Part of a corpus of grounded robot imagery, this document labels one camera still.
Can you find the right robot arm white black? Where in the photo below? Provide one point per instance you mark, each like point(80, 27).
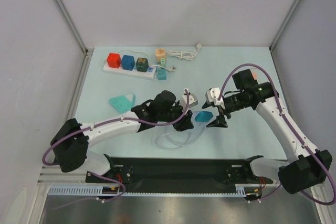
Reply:
point(306, 165)

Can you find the teal small adapter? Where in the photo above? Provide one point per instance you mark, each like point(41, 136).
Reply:
point(161, 74)

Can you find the orange cube adapter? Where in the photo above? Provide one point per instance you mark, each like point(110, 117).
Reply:
point(160, 53)

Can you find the red cube adapter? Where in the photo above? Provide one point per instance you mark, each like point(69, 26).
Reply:
point(114, 60)

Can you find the round light blue socket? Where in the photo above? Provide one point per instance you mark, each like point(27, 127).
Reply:
point(170, 140)

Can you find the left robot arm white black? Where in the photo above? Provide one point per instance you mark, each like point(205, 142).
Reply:
point(70, 147)

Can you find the blue cube adapter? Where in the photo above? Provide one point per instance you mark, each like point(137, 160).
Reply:
point(127, 62)

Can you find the aluminium frame rail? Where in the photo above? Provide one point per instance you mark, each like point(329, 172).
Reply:
point(72, 27)

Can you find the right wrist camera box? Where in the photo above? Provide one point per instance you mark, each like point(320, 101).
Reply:
point(213, 99)

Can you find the white power strip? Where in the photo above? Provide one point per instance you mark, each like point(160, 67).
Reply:
point(149, 74)

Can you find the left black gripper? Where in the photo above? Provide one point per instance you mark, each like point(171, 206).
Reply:
point(185, 124)

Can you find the blue square adapter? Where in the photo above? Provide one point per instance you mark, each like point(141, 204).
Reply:
point(203, 116)

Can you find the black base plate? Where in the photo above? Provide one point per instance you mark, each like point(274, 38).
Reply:
point(180, 176)

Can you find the teal triangular power strip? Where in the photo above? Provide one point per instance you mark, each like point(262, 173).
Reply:
point(123, 103)

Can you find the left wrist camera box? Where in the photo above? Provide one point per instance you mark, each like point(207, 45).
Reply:
point(188, 99)

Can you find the light green small adapter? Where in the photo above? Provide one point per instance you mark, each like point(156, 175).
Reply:
point(163, 61)

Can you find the dark green cube adapter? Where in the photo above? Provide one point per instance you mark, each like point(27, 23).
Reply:
point(142, 64)

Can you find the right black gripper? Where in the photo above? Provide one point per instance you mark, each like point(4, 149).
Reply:
point(223, 111)

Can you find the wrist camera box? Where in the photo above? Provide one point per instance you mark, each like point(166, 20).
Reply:
point(188, 99)
point(213, 99)

